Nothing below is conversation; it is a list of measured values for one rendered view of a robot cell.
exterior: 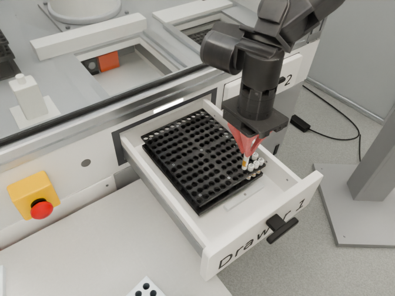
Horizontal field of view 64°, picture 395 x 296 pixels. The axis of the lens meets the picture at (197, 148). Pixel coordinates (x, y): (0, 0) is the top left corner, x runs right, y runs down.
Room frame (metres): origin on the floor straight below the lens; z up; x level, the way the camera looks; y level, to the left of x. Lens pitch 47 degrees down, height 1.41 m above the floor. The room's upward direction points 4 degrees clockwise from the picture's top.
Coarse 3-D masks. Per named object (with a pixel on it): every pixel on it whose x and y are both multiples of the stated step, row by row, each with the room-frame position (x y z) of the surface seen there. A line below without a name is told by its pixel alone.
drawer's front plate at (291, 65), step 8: (296, 56) 0.83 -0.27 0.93; (288, 64) 0.80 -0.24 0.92; (296, 64) 0.83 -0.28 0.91; (288, 72) 0.81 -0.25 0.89; (296, 72) 0.83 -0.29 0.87; (240, 80) 0.69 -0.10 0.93; (232, 88) 0.67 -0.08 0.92; (280, 88) 0.80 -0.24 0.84; (288, 88) 0.82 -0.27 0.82; (224, 96) 0.67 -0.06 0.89; (232, 96) 0.67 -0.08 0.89
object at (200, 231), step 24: (168, 120) 0.58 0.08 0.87; (144, 168) 0.41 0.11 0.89; (264, 168) 0.46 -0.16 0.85; (288, 168) 0.43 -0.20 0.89; (168, 192) 0.35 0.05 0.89; (240, 192) 0.40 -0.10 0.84; (264, 192) 0.41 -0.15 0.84; (192, 216) 0.34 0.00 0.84; (216, 216) 0.34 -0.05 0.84; (240, 216) 0.34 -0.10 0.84; (192, 240) 0.27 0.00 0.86
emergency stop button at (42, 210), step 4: (36, 204) 0.30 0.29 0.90; (40, 204) 0.31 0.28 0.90; (44, 204) 0.31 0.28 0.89; (48, 204) 0.31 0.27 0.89; (32, 208) 0.30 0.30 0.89; (36, 208) 0.30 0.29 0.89; (40, 208) 0.30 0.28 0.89; (44, 208) 0.30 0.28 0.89; (48, 208) 0.31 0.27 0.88; (52, 208) 0.31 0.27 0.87; (32, 212) 0.29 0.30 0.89; (36, 212) 0.29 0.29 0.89; (40, 212) 0.30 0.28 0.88; (44, 212) 0.30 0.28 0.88; (48, 212) 0.30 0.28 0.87; (32, 216) 0.29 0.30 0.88; (36, 216) 0.29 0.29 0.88; (40, 216) 0.29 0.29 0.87; (44, 216) 0.30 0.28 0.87
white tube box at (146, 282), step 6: (144, 282) 0.21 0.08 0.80; (150, 282) 0.21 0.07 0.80; (138, 288) 0.20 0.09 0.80; (144, 288) 0.21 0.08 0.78; (150, 288) 0.20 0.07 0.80; (156, 288) 0.20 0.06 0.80; (132, 294) 0.19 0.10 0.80; (138, 294) 0.20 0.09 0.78; (144, 294) 0.19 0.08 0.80; (150, 294) 0.20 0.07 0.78; (156, 294) 0.19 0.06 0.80; (162, 294) 0.19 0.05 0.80
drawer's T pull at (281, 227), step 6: (276, 216) 0.30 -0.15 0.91; (270, 222) 0.29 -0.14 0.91; (276, 222) 0.29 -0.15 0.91; (282, 222) 0.29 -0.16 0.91; (288, 222) 0.29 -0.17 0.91; (294, 222) 0.29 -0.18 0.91; (270, 228) 0.28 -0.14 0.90; (276, 228) 0.28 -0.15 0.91; (282, 228) 0.28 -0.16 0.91; (288, 228) 0.28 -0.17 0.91; (270, 234) 0.27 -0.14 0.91; (276, 234) 0.27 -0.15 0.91; (282, 234) 0.27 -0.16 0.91; (270, 240) 0.25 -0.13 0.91
